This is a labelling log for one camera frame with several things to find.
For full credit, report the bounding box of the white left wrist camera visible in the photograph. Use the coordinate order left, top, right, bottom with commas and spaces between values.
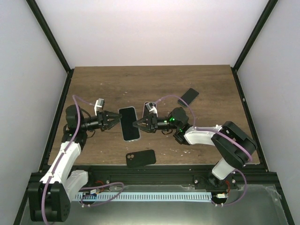
94, 98, 105, 115

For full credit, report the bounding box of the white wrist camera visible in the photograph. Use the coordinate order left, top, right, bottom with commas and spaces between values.
94, 98, 105, 115
145, 102, 158, 117

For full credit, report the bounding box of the right black frame post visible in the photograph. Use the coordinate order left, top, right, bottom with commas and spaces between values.
231, 0, 279, 71

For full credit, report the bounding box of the black aluminium frame rail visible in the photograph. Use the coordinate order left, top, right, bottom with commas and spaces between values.
29, 165, 279, 186

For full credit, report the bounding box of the pale pink phone case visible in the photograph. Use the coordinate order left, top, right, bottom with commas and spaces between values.
142, 101, 158, 124

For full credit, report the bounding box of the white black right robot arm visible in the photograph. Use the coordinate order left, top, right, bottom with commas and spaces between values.
133, 107, 257, 189

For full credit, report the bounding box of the black frame post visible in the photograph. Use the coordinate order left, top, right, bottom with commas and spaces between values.
231, 0, 279, 71
25, 0, 71, 73

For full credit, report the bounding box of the black phone case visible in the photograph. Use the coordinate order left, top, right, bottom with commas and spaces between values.
126, 150, 156, 168

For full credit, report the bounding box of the light blue slotted cable duct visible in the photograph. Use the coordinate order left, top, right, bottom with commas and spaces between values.
73, 192, 212, 203

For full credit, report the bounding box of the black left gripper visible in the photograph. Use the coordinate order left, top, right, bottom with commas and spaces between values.
81, 111, 123, 132

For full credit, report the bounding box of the blue smartphone black screen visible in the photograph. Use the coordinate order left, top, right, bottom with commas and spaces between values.
142, 102, 158, 122

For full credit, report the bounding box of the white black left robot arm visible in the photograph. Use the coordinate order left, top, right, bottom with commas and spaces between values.
28, 105, 122, 224

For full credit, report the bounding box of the clear magsafe phone case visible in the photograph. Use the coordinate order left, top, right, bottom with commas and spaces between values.
118, 106, 141, 143

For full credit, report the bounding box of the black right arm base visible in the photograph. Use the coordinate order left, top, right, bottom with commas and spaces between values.
193, 173, 237, 191

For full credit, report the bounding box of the dark green phone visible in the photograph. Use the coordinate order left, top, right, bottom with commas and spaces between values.
177, 88, 199, 107

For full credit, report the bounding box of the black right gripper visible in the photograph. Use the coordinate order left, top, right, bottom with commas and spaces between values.
133, 113, 179, 133

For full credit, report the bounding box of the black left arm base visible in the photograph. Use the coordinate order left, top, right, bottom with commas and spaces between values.
85, 174, 111, 187

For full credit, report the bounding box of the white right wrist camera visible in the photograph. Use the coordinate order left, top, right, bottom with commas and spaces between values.
145, 102, 158, 117

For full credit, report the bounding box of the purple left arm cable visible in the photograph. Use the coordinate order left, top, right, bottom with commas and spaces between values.
41, 95, 124, 223

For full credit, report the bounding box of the left black frame post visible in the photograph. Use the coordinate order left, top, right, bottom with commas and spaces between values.
25, 0, 71, 73

